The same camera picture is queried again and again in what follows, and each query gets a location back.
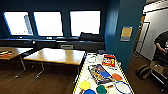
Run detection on blue bowl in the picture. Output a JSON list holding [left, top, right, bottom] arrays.
[[83, 88, 97, 94]]

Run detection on dark sofa cushion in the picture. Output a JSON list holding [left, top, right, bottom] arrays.
[[79, 31, 104, 42]]

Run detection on white rimmed plate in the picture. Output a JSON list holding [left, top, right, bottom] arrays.
[[85, 55, 98, 64]]

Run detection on white vent box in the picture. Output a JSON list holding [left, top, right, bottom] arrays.
[[60, 44, 74, 50]]

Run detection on bright room window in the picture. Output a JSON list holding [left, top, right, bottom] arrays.
[[69, 10, 102, 37], [33, 11, 64, 37], [3, 11, 34, 37]]

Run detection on white table with dishes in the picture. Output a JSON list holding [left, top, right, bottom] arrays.
[[72, 51, 135, 94]]

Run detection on long wooden table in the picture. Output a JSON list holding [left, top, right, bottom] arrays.
[[0, 46, 34, 79], [23, 47, 87, 80]]

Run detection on blue round disc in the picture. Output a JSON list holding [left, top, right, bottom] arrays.
[[99, 70, 112, 79]]

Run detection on yellow round disc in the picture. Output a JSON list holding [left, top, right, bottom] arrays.
[[78, 80, 92, 91]]

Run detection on dark bench sofa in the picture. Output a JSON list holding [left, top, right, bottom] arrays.
[[0, 37, 107, 52]]

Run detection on orange round disc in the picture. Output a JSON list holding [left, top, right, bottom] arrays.
[[111, 73, 124, 82]]

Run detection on dark green round disc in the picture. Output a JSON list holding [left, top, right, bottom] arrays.
[[95, 84, 108, 94]]

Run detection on dark backpack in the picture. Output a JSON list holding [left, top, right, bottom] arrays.
[[135, 63, 153, 80]]

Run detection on orange yellow toy pile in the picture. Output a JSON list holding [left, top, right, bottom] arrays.
[[0, 49, 14, 59]]

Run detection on black wheeled cart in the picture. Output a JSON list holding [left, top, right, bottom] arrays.
[[149, 53, 168, 91]]

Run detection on yellow framed wall notice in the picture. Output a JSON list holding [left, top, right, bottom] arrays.
[[120, 25, 134, 42]]

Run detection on glass door white frame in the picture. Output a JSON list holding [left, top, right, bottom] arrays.
[[134, 21, 151, 56]]

